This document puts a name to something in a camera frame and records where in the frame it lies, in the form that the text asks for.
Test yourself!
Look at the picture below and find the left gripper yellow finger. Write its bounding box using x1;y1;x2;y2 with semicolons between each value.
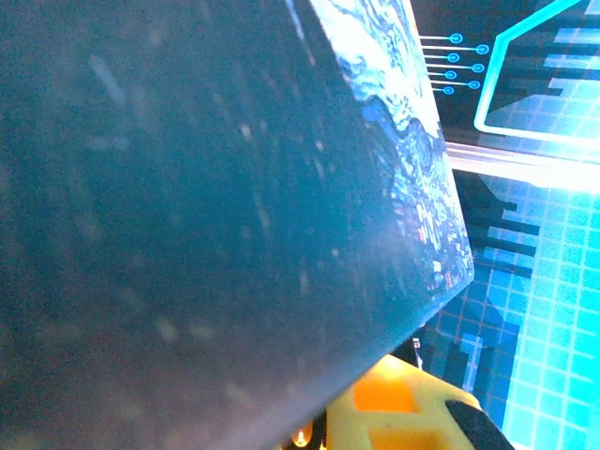
279;353;517;450

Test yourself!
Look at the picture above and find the starry night painted tin box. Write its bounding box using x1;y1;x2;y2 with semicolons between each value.
0;0;475;450

